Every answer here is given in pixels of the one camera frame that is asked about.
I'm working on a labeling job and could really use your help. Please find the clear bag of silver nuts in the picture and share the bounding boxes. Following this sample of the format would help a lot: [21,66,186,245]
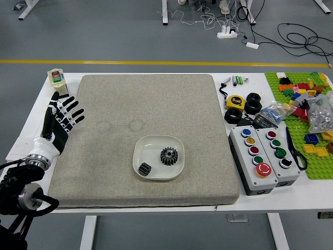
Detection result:
[306,91,333,133]

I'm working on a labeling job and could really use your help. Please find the white square plate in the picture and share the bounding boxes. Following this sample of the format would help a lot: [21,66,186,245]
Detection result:
[133,133,185,180]

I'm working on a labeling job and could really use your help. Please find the cream switch box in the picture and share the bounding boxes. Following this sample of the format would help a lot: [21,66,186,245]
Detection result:
[47,68,70,99]

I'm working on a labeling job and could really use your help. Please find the yellow tape measure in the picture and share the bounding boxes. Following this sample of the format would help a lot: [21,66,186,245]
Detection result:
[225,94,245,110]

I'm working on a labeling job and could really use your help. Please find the white table leg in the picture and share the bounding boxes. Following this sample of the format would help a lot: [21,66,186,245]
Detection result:
[79,215,97,250]
[267,213,290,250]

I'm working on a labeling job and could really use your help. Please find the long green toy brick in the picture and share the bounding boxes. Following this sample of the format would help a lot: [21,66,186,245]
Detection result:
[310,72,329,86]

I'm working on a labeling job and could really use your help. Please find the black scissors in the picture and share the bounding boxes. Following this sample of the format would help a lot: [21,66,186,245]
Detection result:
[285,126,308,171]

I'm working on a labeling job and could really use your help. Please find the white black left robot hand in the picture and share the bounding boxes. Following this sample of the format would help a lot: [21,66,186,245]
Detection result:
[30,91,85,160]

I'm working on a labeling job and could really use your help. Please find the big black gear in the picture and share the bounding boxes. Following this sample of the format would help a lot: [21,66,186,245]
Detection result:
[159,146,180,166]

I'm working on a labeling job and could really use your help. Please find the blue square toy brick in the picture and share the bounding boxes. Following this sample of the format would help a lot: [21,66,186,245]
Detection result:
[304,133,320,145]

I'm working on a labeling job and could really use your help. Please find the white power strip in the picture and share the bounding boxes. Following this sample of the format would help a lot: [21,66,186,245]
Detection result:
[217,26,239,39]

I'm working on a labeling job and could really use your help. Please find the clear bag of blue parts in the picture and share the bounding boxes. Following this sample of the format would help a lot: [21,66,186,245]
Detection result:
[256,101,294,125]

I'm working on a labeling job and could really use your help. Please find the black plastic nut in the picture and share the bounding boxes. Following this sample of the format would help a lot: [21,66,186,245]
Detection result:
[245,99,262,115]
[246,92,262,103]
[224,108,244,124]

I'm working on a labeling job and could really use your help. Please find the green brick baseplate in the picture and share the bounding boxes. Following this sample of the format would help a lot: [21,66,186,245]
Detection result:
[264,72,333,180]

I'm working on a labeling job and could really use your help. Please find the grey-brown mat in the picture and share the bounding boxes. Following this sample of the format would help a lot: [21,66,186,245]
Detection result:
[48,73,240,210]

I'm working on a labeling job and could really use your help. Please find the grey five-button control box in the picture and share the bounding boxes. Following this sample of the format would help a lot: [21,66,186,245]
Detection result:
[228,126,278,196]

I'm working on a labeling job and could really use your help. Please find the grey toy brick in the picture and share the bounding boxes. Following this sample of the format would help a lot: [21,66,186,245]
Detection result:
[293,93,316,106]

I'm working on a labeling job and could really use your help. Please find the small black gear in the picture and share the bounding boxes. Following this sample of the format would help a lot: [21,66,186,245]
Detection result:
[138,162,153,177]

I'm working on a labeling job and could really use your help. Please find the grey four-button control box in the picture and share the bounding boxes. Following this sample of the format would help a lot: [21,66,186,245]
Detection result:
[255,127,301,188]

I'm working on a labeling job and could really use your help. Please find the black floor cable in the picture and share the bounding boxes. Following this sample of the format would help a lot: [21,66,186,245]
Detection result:
[235,0,333,66]

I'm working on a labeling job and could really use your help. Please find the white background desk leg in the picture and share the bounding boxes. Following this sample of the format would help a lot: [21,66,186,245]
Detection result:
[314,0,332,14]
[161,0,171,26]
[18,0,40,19]
[240,0,257,26]

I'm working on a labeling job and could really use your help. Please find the black display module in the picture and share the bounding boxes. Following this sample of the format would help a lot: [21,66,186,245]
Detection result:
[253,116,278,130]

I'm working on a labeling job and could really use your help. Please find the white floor cable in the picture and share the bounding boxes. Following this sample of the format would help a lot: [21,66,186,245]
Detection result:
[156,4,241,36]

